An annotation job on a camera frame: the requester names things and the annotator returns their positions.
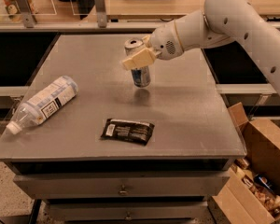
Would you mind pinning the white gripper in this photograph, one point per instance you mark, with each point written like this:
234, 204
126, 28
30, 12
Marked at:
164, 43

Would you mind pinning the redbull can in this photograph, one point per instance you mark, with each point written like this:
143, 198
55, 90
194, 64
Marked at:
136, 50

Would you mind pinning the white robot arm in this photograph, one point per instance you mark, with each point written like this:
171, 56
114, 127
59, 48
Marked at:
219, 23

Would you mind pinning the clear plastic bottle blue label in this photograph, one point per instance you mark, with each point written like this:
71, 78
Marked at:
44, 104

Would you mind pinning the black snack packet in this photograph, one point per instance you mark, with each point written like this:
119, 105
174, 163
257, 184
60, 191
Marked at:
138, 132

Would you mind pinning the grey drawer cabinet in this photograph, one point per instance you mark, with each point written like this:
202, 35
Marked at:
193, 129

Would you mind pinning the upper drawer with knob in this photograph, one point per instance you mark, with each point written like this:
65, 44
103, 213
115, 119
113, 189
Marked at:
121, 185

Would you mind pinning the drawer with knob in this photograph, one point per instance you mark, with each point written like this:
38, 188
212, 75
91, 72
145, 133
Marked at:
121, 185
125, 211

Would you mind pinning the cardboard box with snacks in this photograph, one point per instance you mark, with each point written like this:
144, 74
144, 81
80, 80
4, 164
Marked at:
252, 194

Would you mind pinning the lower drawer with knob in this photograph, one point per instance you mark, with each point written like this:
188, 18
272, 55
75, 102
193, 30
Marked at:
125, 211

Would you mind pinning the middle metal bracket post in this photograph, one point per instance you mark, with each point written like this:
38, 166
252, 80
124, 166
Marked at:
101, 13

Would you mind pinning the metal bracket post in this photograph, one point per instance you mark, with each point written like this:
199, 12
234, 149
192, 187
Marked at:
101, 13
28, 18

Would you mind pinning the left metal bracket post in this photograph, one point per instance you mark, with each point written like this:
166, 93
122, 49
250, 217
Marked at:
28, 18

